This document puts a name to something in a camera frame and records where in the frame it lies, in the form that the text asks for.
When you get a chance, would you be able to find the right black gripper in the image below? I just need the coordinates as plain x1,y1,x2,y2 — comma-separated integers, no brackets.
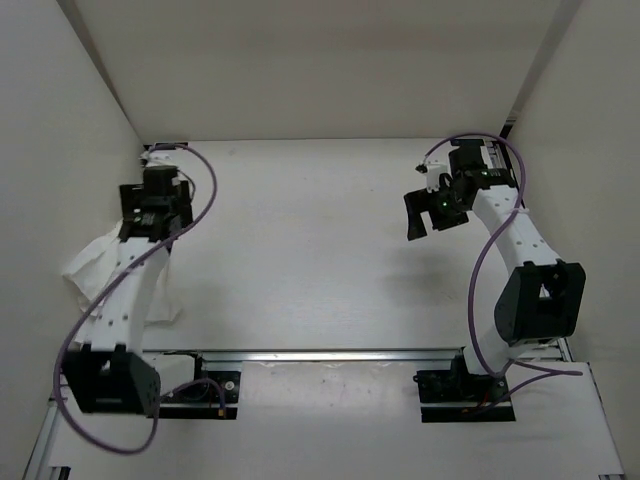
403,183,468,241

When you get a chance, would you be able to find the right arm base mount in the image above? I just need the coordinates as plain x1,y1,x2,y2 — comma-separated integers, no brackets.
413,355,516,424

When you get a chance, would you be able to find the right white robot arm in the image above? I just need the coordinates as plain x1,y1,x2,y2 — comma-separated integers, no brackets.
404,141,586,400

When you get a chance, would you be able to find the white skirt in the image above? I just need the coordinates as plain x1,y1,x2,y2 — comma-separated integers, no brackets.
62,221,182,325

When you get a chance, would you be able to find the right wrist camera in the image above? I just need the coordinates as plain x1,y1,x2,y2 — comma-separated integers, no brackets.
415,159,449,193

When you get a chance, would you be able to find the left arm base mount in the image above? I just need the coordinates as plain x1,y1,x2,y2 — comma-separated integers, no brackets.
152,351,241,420

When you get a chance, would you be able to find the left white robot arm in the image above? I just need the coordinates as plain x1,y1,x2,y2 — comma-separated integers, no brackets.
62,165,193,416

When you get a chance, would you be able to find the aluminium front rail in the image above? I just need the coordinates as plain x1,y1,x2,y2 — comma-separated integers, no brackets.
144,349,458,363

